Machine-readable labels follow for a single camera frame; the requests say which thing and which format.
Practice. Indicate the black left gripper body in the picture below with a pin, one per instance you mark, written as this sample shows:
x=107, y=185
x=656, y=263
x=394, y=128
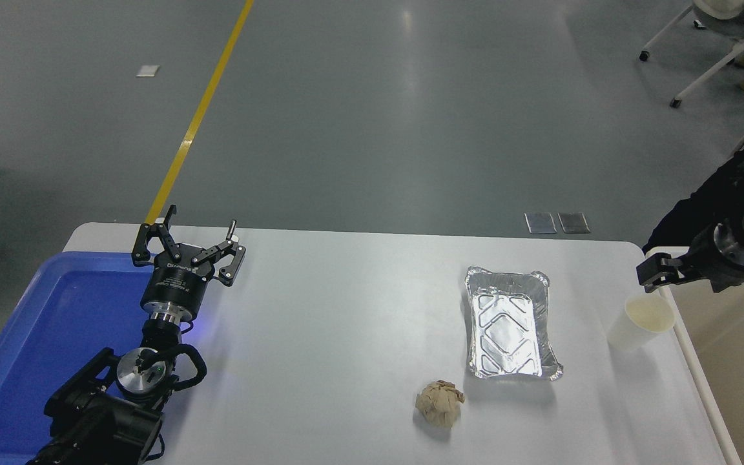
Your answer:
x=177, y=287

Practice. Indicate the crumpled tan paper ball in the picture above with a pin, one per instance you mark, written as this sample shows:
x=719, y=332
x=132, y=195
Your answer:
x=440, y=405

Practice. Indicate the rectangular foil tray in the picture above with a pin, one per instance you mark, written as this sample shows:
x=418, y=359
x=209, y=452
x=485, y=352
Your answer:
x=507, y=323

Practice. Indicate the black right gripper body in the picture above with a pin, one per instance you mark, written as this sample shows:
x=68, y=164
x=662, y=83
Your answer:
x=733, y=278

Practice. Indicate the metal floor plate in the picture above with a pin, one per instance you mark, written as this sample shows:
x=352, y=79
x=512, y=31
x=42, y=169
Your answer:
x=540, y=223
x=573, y=223

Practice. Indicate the white paper cup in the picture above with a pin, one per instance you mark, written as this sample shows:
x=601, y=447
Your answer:
x=637, y=326

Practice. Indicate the blue plastic tray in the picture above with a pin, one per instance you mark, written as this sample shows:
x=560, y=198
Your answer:
x=55, y=323

